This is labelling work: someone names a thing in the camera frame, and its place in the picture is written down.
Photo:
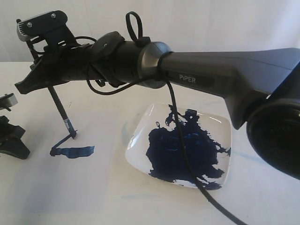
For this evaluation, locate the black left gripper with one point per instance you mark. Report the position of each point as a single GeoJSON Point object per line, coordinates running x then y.
{"type": "Point", "coordinates": [10, 140]}

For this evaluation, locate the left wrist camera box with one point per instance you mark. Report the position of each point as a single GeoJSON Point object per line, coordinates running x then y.
{"type": "Point", "coordinates": [7, 101]}

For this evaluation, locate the white square paint plate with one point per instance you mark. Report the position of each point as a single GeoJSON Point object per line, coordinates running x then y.
{"type": "Point", "coordinates": [154, 146]}

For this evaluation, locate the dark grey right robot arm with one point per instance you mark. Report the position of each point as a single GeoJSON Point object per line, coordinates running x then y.
{"type": "Point", "coordinates": [260, 88]}

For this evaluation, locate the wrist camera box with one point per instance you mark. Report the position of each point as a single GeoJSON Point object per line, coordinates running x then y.
{"type": "Point", "coordinates": [7, 101]}
{"type": "Point", "coordinates": [40, 24]}

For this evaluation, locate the white paper sheet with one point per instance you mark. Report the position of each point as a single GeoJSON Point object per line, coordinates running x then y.
{"type": "Point", "coordinates": [46, 184]}

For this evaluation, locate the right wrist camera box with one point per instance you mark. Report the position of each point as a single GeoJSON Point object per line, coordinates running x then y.
{"type": "Point", "coordinates": [40, 24]}

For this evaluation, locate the black paintbrush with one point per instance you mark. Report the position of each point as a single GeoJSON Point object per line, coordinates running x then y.
{"type": "Point", "coordinates": [54, 95]}

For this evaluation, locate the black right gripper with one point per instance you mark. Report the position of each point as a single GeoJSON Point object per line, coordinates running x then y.
{"type": "Point", "coordinates": [67, 63]}

